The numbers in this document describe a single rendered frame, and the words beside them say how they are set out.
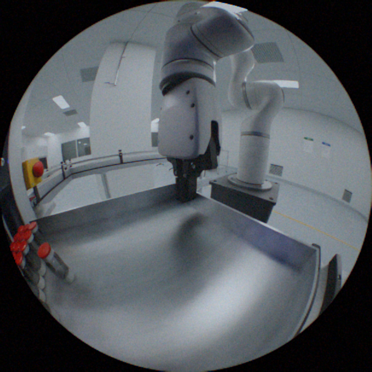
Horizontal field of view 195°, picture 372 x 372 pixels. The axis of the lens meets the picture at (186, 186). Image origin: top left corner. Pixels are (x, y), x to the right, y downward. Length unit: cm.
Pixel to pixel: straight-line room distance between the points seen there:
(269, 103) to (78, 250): 56
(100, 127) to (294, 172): 547
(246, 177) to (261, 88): 33
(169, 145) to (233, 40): 17
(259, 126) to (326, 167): 487
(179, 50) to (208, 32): 5
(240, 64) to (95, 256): 60
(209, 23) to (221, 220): 27
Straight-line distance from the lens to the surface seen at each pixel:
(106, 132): 159
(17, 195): 32
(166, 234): 15
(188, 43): 19
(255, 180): 43
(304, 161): 499
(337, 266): 20
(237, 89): 49
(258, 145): 42
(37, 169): 36
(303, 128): 512
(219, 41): 18
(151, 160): 102
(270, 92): 45
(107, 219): 21
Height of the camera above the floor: 99
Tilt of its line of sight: 21 degrees down
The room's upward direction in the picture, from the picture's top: straight up
